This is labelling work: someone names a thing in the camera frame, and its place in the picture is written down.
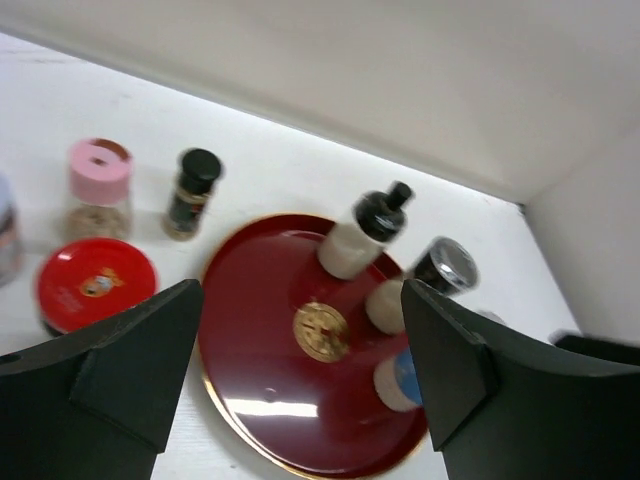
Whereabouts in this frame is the red round tray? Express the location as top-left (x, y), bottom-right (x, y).
top-left (198, 213), bottom-right (428, 479)

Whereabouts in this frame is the red lid sauce jar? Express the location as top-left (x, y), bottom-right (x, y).
top-left (34, 237), bottom-right (158, 334)

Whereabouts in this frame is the pink lid spice bottle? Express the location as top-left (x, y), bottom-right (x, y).
top-left (62, 137), bottom-right (133, 242)

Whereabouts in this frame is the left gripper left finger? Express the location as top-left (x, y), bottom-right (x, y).
top-left (1, 279), bottom-right (203, 479)

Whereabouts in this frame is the black lid spice bottle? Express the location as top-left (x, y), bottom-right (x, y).
top-left (163, 148), bottom-right (224, 241)

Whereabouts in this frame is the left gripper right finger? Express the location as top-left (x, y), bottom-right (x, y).
top-left (401, 280), bottom-right (639, 479)

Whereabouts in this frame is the clear cap pepper grinder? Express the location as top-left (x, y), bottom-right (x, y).
top-left (365, 236), bottom-right (480, 335)

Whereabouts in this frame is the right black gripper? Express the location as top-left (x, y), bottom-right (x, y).
top-left (549, 330), bottom-right (639, 353)

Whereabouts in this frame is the blue label silver cap bottle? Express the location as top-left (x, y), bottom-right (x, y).
top-left (373, 348), bottom-right (423, 412)

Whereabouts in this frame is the black knob salt grinder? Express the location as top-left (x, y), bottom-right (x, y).
top-left (317, 181), bottom-right (414, 280)

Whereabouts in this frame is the dark jar white lid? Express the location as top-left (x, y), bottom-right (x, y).
top-left (0, 174), bottom-right (23, 286)

